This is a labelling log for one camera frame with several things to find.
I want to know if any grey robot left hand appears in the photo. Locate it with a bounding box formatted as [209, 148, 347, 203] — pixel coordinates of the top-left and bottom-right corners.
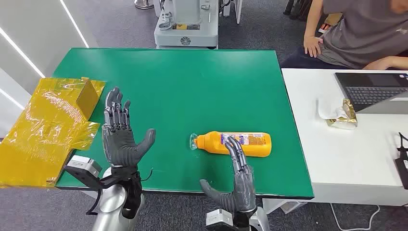
[102, 87, 157, 167]

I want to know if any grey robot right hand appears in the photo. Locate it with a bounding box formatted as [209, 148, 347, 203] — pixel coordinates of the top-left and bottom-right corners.
[200, 136, 257, 214]

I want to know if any orange plastic bottle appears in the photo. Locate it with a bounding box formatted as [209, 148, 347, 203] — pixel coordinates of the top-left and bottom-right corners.
[190, 131, 272, 158]

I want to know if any white table foot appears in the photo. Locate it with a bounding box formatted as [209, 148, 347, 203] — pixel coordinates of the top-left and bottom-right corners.
[263, 198, 307, 215]

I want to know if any yellow film-wrapped cardboard box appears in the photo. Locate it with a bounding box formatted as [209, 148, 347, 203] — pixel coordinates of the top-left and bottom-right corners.
[0, 77, 106, 189]

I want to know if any gold and white paper packet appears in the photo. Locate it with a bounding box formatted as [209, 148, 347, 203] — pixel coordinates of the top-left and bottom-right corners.
[316, 98, 358, 130]

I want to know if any chrome stand base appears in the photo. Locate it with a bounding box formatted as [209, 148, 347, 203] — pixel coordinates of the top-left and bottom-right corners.
[134, 0, 155, 10]

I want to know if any person's right hand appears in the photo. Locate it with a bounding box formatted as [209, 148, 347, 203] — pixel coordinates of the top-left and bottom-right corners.
[303, 36, 324, 59]

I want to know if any dark grey laptop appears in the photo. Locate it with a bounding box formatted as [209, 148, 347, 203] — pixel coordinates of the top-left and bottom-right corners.
[334, 72, 408, 115]

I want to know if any person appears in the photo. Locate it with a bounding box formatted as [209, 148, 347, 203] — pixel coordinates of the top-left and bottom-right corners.
[280, 0, 408, 71]

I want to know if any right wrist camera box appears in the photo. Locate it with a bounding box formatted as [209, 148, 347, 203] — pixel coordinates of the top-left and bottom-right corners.
[205, 208, 236, 231]

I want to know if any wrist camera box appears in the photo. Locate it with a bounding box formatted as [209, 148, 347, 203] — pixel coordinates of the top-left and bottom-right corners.
[205, 208, 236, 231]
[64, 155, 103, 189]

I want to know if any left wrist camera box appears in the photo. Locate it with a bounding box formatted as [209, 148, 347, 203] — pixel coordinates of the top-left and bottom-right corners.
[64, 155, 103, 189]

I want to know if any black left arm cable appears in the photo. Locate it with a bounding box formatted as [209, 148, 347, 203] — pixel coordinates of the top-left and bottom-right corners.
[85, 189, 103, 216]

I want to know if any white floor cable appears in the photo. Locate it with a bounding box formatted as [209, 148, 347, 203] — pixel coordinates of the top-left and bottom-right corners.
[330, 203, 381, 231]

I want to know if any black device with cable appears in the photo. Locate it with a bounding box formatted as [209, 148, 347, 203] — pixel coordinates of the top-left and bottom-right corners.
[394, 132, 408, 190]

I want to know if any white stand frame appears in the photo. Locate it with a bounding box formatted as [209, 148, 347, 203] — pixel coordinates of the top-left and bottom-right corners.
[222, 0, 243, 25]

